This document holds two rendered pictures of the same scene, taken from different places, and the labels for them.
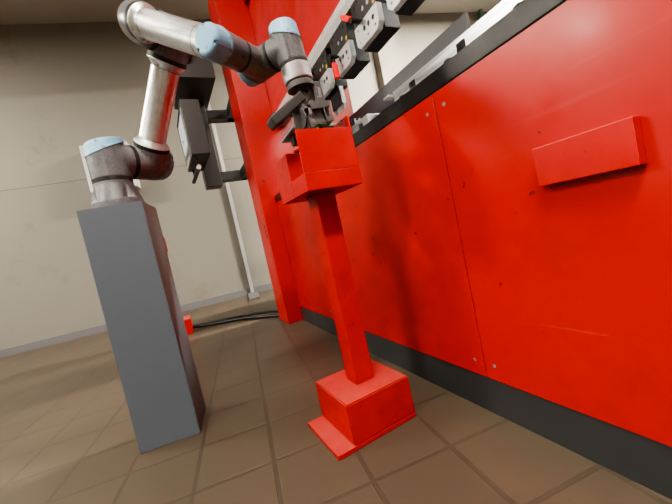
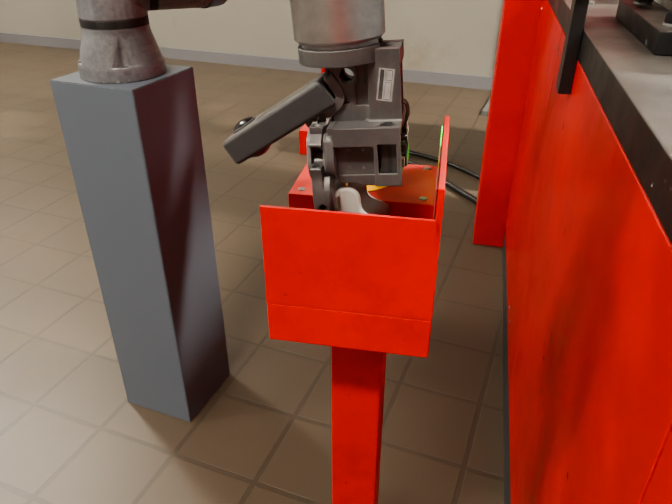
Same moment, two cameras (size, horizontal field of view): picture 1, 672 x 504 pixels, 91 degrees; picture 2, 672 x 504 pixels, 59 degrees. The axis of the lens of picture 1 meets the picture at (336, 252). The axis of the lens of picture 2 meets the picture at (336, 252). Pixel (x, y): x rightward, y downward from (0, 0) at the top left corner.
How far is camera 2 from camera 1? 0.75 m
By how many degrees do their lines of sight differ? 45
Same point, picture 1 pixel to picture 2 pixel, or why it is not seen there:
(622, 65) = not seen: outside the picture
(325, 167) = (326, 304)
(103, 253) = (84, 158)
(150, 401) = (138, 360)
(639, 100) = not seen: outside the picture
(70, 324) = (236, 41)
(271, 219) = (516, 31)
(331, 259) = (335, 423)
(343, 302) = (341, 489)
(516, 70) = not seen: outside the picture
